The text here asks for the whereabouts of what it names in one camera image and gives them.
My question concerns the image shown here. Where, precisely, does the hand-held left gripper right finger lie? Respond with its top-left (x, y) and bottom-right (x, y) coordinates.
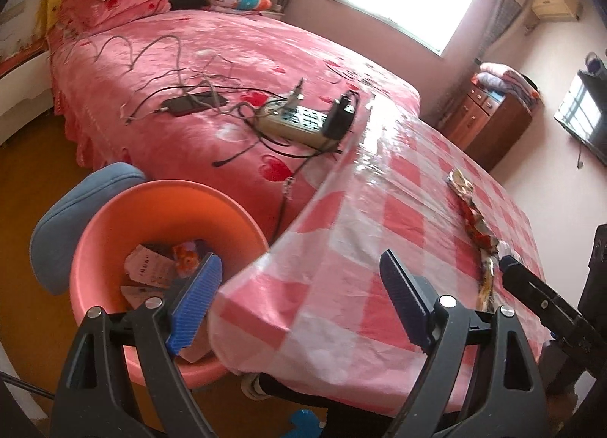
top-left (379, 249), bottom-right (551, 438)

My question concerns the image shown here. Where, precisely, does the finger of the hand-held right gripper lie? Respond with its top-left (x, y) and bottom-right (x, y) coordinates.
top-left (500, 255), bottom-right (607, 363)

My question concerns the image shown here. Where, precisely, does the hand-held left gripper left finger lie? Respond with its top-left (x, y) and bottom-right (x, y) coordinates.
top-left (54, 253), bottom-right (223, 438)

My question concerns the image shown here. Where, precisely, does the gold snack wrapper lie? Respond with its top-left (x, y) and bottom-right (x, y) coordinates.
top-left (476, 243), bottom-right (510, 310)

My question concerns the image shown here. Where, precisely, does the orange printed wrapper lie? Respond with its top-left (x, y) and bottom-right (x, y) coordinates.
top-left (171, 241), bottom-right (209, 277)

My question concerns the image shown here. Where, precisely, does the red snack wrapper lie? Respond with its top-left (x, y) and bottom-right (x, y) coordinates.
top-left (458, 196), bottom-right (498, 251)

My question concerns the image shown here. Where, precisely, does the pink white paper packet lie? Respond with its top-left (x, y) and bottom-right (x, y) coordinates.
top-left (124, 243), bottom-right (176, 287)

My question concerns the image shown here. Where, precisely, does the pale paper packet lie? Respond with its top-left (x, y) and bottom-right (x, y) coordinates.
top-left (118, 284), bottom-right (167, 310)

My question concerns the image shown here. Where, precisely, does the orange plastic basin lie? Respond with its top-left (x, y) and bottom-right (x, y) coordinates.
top-left (69, 179), bottom-right (271, 386)

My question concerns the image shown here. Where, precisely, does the small gold wrapper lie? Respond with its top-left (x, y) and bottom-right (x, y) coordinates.
top-left (446, 169), bottom-right (475, 197)

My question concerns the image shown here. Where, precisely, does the red checkered tablecloth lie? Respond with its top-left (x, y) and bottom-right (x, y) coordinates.
top-left (206, 94), bottom-right (553, 420)

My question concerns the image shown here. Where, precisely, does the white caster wheel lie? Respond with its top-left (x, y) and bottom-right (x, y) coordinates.
top-left (239, 374), bottom-right (266, 401)

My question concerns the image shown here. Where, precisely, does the brown wooden cabinet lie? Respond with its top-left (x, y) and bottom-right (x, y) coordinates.
top-left (439, 82), bottom-right (534, 170)

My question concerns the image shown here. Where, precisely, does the blue chair cushion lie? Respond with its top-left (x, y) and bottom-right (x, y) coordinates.
top-left (29, 163), bottom-right (148, 296)

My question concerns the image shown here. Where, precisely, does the blue plastic object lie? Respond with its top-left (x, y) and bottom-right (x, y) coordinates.
top-left (277, 410), bottom-right (323, 438)

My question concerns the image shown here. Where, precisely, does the stack of folded quilts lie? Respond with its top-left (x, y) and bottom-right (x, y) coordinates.
top-left (474, 62), bottom-right (541, 107)

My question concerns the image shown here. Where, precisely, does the black power adapter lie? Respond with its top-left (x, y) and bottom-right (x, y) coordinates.
top-left (322, 91), bottom-right (359, 140)

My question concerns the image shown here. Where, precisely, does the black smartphone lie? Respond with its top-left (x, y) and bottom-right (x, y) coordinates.
top-left (161, 91), bottom-right (228, 117)

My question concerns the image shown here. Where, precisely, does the black rod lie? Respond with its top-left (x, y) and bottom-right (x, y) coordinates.
top-left (0, 369), bottom-right (58, 401)

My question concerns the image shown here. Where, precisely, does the beige power strip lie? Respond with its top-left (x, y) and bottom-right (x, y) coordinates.
top-left (256, 96), bottom-right (333, 145)

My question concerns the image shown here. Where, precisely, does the bed with pink floral blanket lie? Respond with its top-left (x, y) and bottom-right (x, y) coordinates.
top-left (47, 8), bottom-right (423, 230)

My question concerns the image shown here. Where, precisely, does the beige air conditioner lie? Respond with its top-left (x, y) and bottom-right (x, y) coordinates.
top-left (528, 0), bottom-right (583, 22)

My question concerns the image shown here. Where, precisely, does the white printed bedside panel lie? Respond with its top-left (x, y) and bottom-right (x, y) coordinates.
top-left (0, 0), bottom-right (53, 145)

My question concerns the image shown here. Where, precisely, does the folded pink blanket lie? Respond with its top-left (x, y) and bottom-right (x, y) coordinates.
top-left (57, 0), bottom-right (178, 33)

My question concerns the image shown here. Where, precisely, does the wall-mounted television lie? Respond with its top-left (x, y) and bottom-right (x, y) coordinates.
top-left (554, 56), bottom-right (607, 161)

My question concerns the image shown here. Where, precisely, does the bundle of charging cables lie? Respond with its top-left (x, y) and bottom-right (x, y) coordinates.
top-left (92, 32), bottom-right (347, 230)

